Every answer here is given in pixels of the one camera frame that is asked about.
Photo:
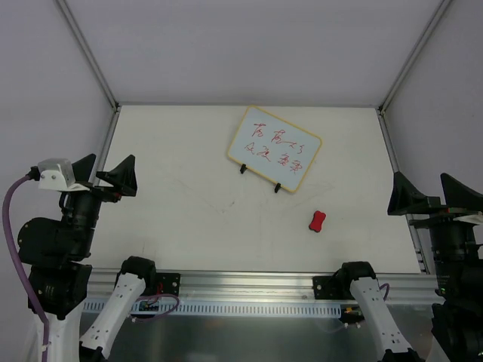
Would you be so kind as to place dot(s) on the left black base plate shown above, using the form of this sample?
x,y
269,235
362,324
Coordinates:
x,y
167,283

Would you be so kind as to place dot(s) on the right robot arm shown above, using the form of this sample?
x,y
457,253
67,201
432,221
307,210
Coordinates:
x,y
454,293

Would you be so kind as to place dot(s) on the yellow framed whiteboard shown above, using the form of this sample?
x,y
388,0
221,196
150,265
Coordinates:
x,y
273,148

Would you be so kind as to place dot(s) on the aluminium frame post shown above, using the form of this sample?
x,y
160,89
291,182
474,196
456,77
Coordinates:
x,y
85,49
414,54

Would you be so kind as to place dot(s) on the red whiteboard eraser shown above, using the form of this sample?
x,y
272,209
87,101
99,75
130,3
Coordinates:
x,y
317,221

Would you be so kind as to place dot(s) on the white slotted cable duct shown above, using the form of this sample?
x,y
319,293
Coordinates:
x,y
231,309

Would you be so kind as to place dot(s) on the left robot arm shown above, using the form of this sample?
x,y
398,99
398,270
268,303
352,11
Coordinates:
x,y
56,249

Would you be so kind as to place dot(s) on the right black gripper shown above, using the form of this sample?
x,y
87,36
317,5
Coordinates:
x,y
443,210

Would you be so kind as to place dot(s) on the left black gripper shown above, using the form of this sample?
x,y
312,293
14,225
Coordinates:
x,y
99,190

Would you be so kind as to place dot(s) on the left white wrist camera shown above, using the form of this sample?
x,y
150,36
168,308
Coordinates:
x,y
56,174

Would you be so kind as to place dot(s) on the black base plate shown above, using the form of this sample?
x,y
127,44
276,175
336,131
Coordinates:
x,y
325,287
167,283

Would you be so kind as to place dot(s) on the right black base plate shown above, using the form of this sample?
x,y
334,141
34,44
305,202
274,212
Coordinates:
x,y
325,287

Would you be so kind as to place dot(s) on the right aluminium frame post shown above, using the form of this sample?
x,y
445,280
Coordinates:
x,y
414,54

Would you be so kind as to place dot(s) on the left aluminium frame post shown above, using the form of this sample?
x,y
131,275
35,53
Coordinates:
x,y
85,49

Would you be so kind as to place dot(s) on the aluminium mounting rail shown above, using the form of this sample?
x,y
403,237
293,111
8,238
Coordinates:
x,y
241,286

